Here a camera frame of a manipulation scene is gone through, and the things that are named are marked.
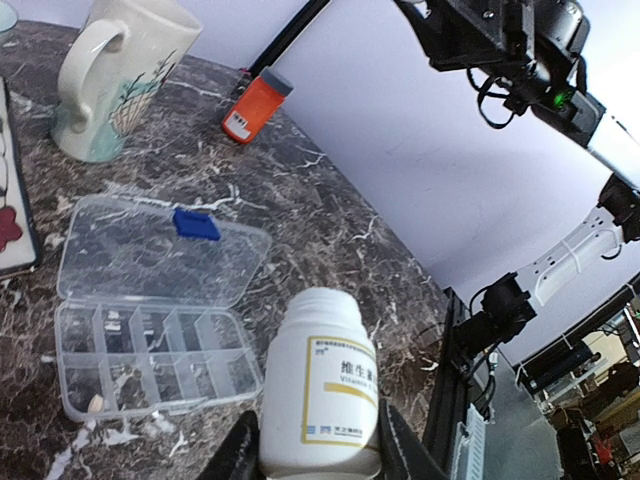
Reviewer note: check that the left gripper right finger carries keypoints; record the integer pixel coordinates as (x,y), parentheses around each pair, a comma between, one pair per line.
(403,456)

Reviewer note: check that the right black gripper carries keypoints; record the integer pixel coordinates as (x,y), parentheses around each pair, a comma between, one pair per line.
(494,36)

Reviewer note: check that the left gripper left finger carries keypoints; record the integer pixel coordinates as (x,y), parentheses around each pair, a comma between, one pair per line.
(237,457)

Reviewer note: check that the small white pill bottle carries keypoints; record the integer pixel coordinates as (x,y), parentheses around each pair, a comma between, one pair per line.
(320,403)

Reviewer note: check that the clear plastic pill organizer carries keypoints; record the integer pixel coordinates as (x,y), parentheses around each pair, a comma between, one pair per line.
(147,315)

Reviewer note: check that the orange pill bottle grey cap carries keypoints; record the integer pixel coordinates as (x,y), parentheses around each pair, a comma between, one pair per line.
(255,107)

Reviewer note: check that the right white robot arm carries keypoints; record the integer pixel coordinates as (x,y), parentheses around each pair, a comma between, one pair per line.
(554,88)

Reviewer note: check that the tan pill in organizer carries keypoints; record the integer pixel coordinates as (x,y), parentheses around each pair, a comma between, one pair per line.
(96,404)

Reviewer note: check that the floral rectangular ceramic plate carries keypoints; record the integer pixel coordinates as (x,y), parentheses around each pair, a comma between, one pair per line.
(21,252)

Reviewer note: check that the cream ceramic mug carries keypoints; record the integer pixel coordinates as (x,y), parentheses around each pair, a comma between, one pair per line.
(122,57)

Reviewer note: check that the white slotted cable duct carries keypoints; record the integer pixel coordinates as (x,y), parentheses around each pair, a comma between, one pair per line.
(470,446)

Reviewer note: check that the right black frame post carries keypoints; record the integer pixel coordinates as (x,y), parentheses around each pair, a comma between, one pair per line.
(287,36)

